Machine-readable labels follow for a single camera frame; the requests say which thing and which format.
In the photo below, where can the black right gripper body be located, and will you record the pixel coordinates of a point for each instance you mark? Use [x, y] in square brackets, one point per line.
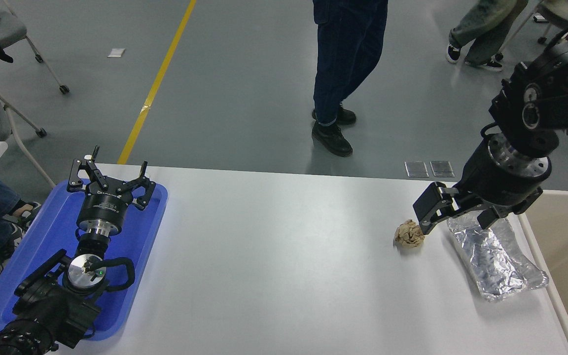
[496, 182]

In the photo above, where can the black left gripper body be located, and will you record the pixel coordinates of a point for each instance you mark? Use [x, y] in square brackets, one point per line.
[104, 207]

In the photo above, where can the silver foil tray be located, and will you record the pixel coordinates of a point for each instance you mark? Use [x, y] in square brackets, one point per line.
[496, 261]

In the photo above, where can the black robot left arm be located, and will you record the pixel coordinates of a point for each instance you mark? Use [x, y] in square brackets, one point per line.
[52, 310]

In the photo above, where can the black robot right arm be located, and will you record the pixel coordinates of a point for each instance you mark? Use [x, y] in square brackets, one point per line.
[560, 64]

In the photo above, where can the silver floor plate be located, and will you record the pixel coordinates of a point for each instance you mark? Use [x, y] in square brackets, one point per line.
[416, 169]
[442, 169]

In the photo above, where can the crumpled tan paper ball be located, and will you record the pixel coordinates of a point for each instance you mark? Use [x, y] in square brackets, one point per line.
[409, 234]

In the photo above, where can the blue plastic tray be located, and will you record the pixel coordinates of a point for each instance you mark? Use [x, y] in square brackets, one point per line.
[42, 236]

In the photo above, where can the white paper scrap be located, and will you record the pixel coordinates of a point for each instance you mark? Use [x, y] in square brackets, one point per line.
[116, 53]

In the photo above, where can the standing person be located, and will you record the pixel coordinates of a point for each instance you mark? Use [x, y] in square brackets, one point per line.
[343, 49]
[481, 29]

